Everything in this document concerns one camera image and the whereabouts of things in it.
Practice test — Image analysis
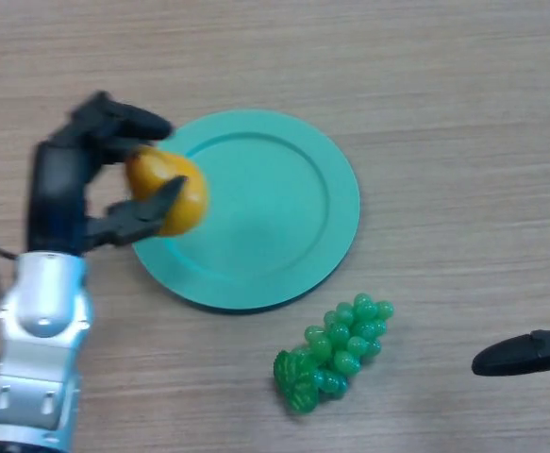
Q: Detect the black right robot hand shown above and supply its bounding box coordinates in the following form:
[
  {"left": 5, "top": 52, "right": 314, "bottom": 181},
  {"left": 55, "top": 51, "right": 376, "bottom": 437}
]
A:
[{"left": 471, "top": 60, "right": 550, "bottom": 379}]

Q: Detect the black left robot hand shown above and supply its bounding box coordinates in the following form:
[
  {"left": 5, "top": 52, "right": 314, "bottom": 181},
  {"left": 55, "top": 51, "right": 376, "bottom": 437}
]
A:
[{"left": 26, "top": 90, "right": 190, "bottom": 259}]

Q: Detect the yellow pear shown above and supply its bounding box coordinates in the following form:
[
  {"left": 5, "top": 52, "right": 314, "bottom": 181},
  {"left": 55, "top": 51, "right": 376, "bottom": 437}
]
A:
[{"left": 124, "top": 145, "right": 209, "bottom": 237}]

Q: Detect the green round plate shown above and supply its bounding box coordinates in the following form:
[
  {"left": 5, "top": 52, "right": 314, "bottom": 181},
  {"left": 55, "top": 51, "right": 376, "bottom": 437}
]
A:
[{"left": 131, "top": 109, "right": 361, "bottom": 315}]

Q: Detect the green grape bunch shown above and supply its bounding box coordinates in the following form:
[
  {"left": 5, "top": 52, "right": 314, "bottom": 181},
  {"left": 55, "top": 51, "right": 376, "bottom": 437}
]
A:
[{"left": 274, "top": 293, "right": 395, "bottom": 415}]

